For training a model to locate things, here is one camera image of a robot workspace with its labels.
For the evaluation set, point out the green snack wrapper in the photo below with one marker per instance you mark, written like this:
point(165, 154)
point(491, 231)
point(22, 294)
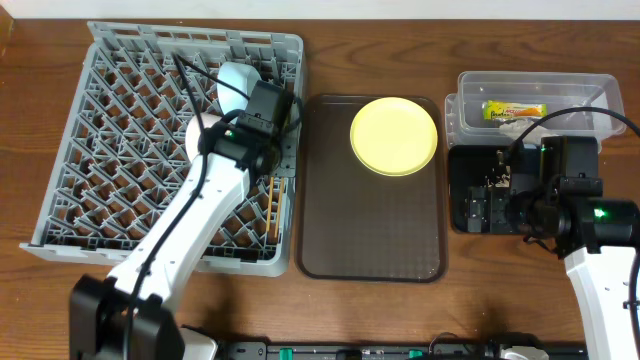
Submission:
point(505, 111)

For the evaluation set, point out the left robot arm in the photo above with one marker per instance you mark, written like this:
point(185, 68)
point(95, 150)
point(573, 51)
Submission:
point(130, 314)

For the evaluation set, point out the grey dishwasher rack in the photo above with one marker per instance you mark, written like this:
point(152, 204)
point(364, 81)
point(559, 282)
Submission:
point(122, 156)

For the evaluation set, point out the yellow plate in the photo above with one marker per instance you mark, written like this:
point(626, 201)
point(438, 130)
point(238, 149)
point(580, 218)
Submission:
point(393, 136)

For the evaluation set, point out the light blue bowl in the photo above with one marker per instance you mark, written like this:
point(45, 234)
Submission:
point(242, 79)

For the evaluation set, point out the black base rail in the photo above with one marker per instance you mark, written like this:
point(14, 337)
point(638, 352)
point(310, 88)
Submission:
point(443, 346)

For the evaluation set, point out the white napkin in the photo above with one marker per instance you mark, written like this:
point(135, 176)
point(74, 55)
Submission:
point(515, 128)

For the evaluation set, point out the wooden chopstick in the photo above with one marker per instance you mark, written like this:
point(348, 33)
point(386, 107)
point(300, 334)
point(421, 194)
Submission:
point(269, 205)
point(279, 207)

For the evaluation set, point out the pink white bowl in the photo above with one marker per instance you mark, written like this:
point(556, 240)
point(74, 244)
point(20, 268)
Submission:
point(193, 132)

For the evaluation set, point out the clear plastic bin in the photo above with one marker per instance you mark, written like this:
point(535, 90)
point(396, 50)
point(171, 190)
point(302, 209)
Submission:
point(463, 109)

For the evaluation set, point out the black tray bin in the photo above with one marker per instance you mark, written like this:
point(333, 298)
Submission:
point(467, 167)

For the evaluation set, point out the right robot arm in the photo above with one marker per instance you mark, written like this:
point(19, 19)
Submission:
point(551, 194)

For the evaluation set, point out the rice food waste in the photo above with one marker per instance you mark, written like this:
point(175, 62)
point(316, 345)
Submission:
point(499, 176)

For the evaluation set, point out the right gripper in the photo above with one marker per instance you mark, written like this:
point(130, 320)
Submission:
point(489, 208)

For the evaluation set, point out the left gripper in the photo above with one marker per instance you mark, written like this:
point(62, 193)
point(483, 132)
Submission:
point(279, 148)

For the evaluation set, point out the brown serving tray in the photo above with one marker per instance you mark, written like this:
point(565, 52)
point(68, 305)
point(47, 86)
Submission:
point(355, 224)

